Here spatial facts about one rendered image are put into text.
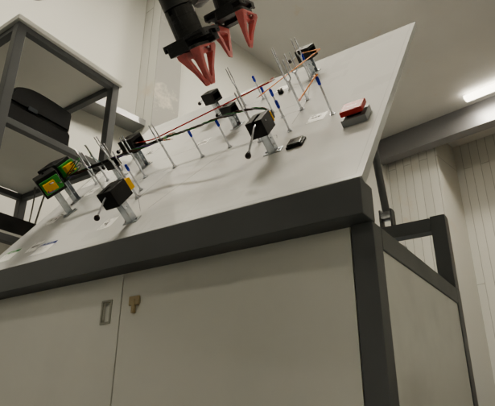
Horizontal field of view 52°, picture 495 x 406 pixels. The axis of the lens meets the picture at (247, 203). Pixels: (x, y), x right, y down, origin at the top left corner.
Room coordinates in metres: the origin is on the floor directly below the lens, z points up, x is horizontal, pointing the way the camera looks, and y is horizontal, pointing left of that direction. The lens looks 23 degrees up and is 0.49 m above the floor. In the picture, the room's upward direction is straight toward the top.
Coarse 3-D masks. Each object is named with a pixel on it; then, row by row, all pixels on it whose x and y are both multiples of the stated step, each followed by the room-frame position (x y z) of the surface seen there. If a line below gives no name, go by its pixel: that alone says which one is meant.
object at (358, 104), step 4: (356, 100) 0.92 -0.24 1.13; (360, 100) 0.91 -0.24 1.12; (364, 100) 0.91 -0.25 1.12; (344, 104) 0.94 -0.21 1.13; (348, 104) 0.93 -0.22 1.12; (352, 104) 0.92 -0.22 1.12; (356, 104) 0.90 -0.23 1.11; (360, 104) 0.89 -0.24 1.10; (364, 104) 0.90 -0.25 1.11; (344, 108) 0.92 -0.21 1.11; (348, 108) 0.91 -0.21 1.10; (352, 108) 0.90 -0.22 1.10; (356, 108) 0.89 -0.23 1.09; (360, 108) 0.89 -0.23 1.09; (340, 112) 0.91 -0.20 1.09; (344, 112) 0.91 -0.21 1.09; (348, 112) 0.91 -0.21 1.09; (352, 112) 0.90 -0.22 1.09; (356, 112) 0.90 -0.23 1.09; (360, 112) 0.91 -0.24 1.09; (340, 116) 0.92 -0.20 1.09; (344, 116) 0.92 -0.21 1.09; (348, 116) 0.92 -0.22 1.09
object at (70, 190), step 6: (66, 156) 1.44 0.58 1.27; (54, 162) 1.46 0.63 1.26; (60, 162) 1.43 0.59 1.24; (42, 168) 1.47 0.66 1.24; (48, 168) 1.43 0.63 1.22; (54, 168) 1.42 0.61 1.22; (60, 174) 1.44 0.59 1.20; (66, 180) 1.46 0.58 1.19; (72, 186) 1.52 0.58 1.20; (66, 192) 1.52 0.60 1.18; (72, 192) 1.54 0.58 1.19; (72, 198) 1.54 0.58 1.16; (78, 198) 1.55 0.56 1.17
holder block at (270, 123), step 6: (258, 114) 0.98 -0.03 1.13; (264, 114) 0.96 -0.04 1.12; (252, 120) 0.97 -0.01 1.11; (258, 120) 0.95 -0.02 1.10; (264, 120) 0.96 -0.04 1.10; (270, 120) 0.98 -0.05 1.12; (246, 126) 0.97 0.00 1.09; (252, 126) 0.97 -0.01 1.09; (258, 126) 0.96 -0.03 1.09; (264, 126) 0.96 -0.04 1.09; (270, 126) 0.98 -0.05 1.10; (258, 132) 0.97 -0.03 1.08; (264, 132) 0.97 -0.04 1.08; (258, 138) 0.99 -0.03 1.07
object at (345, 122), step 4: (368, 104) 0.92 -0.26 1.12; (364, 108) 0.92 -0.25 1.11; (368, 108) 0.91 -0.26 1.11; (364, 112) 0.90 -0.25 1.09; (368, 112) 0.91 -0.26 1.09; (352, 116) 0.92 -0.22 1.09; (356, 116) 0.91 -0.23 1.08; (360, 116) 0.90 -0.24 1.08; (364, 116) 0.90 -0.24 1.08; (368, 116) 0.91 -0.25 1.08; (344, 120) 0.92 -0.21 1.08; (348, 120) 0.92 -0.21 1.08; (352, 120) 0.92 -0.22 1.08; (356, 120) 0.91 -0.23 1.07; (360, 120) 0.91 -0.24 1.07; (364, 120) 0.91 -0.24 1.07; (344, 124) 0.93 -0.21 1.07; (348, 124) 0.93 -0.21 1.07; (352, 124) 0.92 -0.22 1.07
